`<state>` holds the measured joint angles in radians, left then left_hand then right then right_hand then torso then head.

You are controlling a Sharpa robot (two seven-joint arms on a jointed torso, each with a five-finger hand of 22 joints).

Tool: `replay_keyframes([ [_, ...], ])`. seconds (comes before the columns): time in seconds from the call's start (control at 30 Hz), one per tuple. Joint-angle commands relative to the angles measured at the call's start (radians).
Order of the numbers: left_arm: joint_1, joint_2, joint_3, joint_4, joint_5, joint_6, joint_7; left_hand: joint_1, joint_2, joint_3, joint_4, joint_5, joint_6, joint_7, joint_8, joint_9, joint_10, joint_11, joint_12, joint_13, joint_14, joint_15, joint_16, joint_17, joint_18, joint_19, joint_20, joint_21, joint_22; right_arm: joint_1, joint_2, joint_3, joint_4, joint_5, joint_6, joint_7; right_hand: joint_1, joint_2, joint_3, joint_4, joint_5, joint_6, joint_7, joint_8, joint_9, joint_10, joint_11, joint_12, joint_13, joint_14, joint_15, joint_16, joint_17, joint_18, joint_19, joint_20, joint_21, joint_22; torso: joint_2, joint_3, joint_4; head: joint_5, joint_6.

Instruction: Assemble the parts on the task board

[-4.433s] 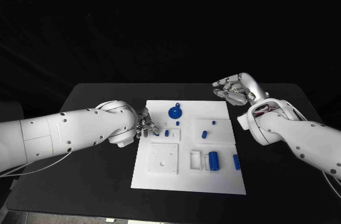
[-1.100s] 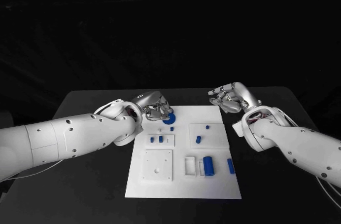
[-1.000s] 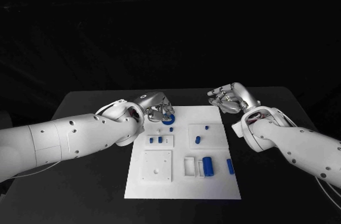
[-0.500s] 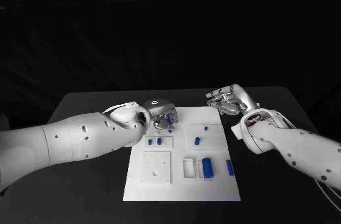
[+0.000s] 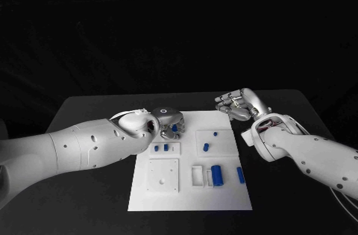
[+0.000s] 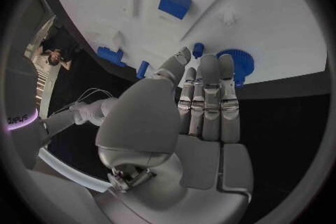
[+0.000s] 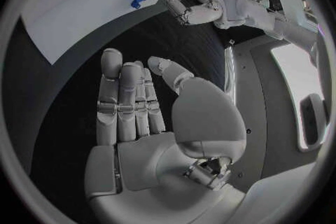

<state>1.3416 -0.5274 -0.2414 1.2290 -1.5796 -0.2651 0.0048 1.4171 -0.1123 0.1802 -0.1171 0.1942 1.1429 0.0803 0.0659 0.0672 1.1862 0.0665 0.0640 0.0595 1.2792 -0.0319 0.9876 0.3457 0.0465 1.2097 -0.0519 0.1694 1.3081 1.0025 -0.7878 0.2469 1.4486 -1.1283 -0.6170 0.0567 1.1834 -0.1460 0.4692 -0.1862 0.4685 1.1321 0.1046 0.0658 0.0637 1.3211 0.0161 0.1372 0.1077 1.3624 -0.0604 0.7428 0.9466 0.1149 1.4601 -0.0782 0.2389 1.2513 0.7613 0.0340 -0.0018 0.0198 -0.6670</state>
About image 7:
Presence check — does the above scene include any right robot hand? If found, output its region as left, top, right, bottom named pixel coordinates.
left=83, top=48, right=248, bottom=224

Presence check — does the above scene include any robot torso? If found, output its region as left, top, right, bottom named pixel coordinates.
left=222, top=39, right=332, bottom=194

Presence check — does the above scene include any white task board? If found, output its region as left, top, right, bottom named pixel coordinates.
left=20, top=0, right=197, bottom=66

